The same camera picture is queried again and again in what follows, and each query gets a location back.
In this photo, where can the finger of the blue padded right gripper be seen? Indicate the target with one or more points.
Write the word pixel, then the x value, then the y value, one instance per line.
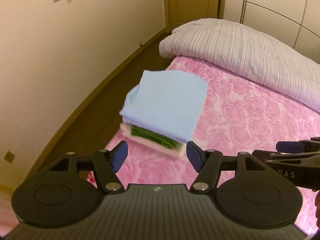
pixel 289 146

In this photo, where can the white folded garment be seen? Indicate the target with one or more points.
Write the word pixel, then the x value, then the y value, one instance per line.
pixel 179 152

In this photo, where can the low wall socket plate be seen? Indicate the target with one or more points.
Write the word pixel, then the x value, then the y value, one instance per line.
pixel 9 157

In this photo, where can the wooden door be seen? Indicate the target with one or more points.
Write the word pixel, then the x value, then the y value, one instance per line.
pixel 179 12

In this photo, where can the light blue sweatshirt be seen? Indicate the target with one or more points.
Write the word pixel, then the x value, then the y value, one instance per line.
pixel 167 102

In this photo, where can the green folded garment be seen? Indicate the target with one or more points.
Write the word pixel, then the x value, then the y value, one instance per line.
pixel 154 137

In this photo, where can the white wardrobe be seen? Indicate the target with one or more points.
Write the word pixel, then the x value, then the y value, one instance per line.
pixel 293 22

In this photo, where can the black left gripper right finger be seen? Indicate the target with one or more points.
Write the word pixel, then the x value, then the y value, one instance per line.
pixel 218 173

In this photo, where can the grey striped quilt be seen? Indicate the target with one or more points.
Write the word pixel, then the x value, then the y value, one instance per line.
pixel 249 53

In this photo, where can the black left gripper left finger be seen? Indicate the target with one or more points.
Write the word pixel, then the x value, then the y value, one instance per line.
pixel 63 174

